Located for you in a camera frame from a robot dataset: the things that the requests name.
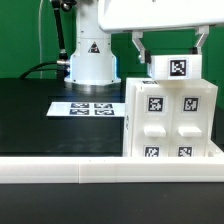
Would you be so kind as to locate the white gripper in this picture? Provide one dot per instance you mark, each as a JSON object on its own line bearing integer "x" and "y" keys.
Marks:
{"x": 143, "y": 15}

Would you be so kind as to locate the white cabinet top block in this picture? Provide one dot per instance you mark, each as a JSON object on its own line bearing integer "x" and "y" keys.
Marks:
{"x": 175, "y": 67}

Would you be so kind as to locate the white cabinet body box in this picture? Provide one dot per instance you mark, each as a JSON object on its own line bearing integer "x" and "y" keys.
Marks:
{"x": 133, "y": 84}

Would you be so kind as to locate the white cabinet door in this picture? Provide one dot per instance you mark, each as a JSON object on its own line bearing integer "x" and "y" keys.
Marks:
{"x": 152, "y": 122}
{"x": 190, "y": 120}

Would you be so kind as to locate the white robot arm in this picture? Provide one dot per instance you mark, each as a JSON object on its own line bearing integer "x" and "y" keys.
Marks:
{"x": 93, "y": 63}

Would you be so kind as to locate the white base tag plate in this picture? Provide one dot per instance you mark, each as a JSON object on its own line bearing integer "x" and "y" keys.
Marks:
{"x": 86, "y": 109}

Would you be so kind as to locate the white L-shaped fence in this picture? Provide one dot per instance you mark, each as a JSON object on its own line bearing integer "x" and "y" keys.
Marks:
{"x": 20, "y": 170}

